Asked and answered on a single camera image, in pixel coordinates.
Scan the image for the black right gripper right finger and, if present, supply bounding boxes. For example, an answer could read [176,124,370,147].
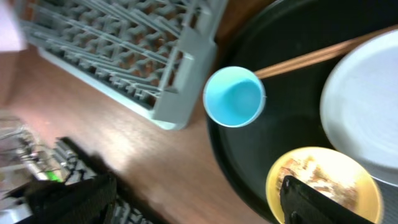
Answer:
[280,175,373,224]

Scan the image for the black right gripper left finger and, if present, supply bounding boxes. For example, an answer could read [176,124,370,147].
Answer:
[15,174,117,224]

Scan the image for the food scraps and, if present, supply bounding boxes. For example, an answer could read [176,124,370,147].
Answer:
[276,156,358,211]

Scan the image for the yellow bowl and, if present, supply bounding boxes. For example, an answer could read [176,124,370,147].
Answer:
[265,147,384,223]

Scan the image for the light blue plastic cup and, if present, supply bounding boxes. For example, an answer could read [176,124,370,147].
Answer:
[203,66,266,128]

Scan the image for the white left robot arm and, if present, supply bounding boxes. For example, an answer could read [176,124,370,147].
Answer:
[1,110,163,224]

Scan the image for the grey plastic dishwasher rack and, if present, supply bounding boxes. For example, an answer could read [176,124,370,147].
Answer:
[13,0,227,130]

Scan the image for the white round plate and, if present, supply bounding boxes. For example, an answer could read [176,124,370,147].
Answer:
[320,30,397,186]

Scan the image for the wooden chopstick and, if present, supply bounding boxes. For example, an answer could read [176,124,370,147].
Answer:
[254,25,397,79]

